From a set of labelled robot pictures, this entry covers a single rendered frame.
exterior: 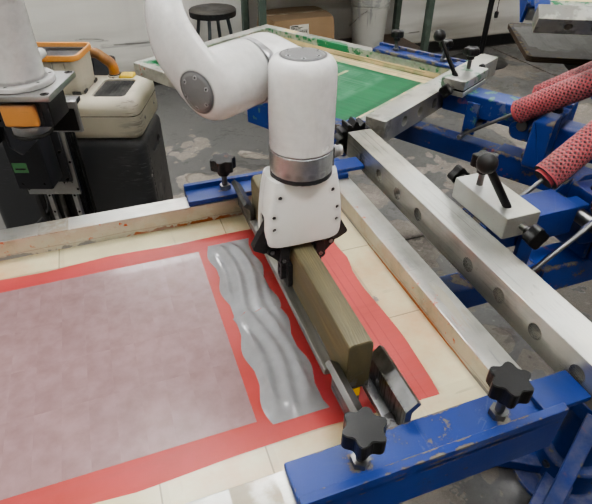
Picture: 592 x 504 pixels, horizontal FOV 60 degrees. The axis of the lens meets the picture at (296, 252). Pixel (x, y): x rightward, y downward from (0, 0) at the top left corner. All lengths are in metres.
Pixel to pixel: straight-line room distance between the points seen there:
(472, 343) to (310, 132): 0.33
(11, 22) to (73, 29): 3.38
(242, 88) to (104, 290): 0.40
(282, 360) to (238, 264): 0.21
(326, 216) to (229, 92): 0.20
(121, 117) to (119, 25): 2.81
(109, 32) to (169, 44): 3.86
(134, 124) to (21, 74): 0.62
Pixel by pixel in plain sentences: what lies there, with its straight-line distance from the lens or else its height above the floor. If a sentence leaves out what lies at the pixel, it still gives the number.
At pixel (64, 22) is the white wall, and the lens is 4.42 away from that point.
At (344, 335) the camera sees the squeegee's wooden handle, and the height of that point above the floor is 1.06.
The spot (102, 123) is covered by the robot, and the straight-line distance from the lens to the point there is 1.67.
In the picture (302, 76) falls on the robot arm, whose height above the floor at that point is 1.29.
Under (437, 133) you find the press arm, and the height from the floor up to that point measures 0.92.
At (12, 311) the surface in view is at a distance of 0.84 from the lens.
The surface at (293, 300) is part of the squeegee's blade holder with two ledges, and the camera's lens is 0.69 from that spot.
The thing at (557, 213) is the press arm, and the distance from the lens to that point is 0.88.
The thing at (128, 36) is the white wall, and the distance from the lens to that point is 4.45.
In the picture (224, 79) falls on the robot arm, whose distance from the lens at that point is 0.55.
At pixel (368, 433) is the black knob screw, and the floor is 1.06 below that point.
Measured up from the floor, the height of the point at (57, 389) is 0.96.
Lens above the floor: 1.47
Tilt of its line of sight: 37 degrees down
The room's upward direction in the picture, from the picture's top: straight up
